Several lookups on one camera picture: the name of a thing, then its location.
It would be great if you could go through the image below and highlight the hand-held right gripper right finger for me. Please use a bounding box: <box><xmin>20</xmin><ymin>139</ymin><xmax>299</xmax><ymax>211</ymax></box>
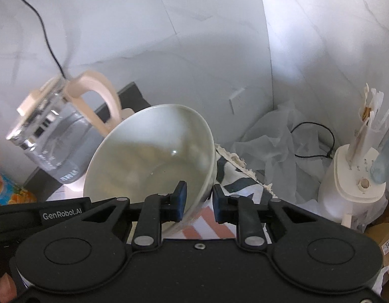
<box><xmin>212</xmin><ymin>184</ymin><xmax>312</xmax><ymax>250</ymax></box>

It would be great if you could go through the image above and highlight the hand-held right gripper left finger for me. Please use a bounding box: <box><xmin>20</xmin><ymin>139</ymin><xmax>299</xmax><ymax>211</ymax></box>
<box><xmin>82</xmin><ymin>181</ymin><xmax>189</xmax><ymax>250</ymax></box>

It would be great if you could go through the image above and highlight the white ceramic bowl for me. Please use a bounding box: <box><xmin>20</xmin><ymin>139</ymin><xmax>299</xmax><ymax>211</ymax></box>
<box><xmin>83</xmin><ymin>104</ymin><xmax>218</xmax><ymax>237</ymax></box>

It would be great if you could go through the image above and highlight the person's left hand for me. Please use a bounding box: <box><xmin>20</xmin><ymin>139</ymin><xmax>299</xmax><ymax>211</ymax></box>
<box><xmin>0</xmin><ymin>274</ymin><xmax>17</xmax><ymax>303</ymax></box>

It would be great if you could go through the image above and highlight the patterned fringed tablecloth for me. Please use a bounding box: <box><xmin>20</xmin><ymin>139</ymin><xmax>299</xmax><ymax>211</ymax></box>
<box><xmin>46</xmin><ymin>143</ymin><xmax>277</xmax><ymax>241</ymax></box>

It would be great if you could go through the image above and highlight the white plastic bag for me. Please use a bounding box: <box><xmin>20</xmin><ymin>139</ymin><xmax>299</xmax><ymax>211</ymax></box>
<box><xmin>230</xmin><ymin>101</ymin><xmax>338</xmax><ymax>207</ymax></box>

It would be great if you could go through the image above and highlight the white chopstick holder appliance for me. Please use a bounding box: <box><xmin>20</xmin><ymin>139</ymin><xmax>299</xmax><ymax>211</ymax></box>
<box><xmin>317</xmin><ymin>143</ymin><xmax>389</xmax><ymax>228</ymax></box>

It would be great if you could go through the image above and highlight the cardboard box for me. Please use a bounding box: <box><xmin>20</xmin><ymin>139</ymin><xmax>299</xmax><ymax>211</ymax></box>
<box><xmin>363</xmin><ymin>222</ymin><xmax>389</xmax><ymax>299</ymax></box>

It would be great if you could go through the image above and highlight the translucent blue bottle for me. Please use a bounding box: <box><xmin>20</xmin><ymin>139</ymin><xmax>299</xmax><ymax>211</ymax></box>
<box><xmin>369</xmin><ymin>134</ymin><xmax>389</xmax><ymax>184</ymax></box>

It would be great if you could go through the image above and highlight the paper-wrapped chopsticks bundle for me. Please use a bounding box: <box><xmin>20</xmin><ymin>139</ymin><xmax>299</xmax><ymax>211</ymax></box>
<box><xmin>348</xmin><ymin>83</ymin><xmax>389</xmax><ymax>168</ymax></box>

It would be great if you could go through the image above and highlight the glass kettle with cream handle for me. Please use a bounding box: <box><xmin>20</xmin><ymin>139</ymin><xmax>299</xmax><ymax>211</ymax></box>
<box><xmin>6</xmin><ymin>71</ymin><xmax>123</xmax><ymax>193</ymax></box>

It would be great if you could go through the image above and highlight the thin black cable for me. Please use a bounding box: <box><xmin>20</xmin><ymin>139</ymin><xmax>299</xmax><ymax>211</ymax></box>
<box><xmin>291</xmin><ymin>122</ymin><xmax>336</xmax><ymax>159</ymax></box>

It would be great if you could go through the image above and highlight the black kettle power cable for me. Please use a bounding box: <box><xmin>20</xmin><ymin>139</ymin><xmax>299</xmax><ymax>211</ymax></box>
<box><xmin>0</xmin><ymin>0</ymin><xmax>69</xmax><ymax>81</ymax></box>

